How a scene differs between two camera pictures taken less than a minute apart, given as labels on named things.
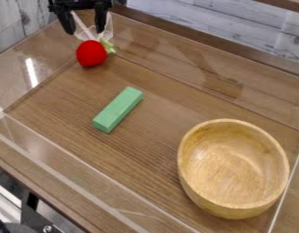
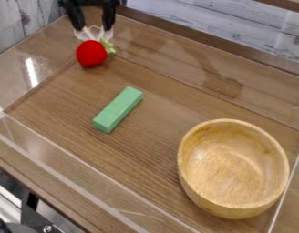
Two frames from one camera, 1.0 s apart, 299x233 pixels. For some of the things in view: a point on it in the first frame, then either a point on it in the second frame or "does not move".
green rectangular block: x=116 y=109 does not move
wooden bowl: x=232 y=167 does not move
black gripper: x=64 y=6 to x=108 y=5
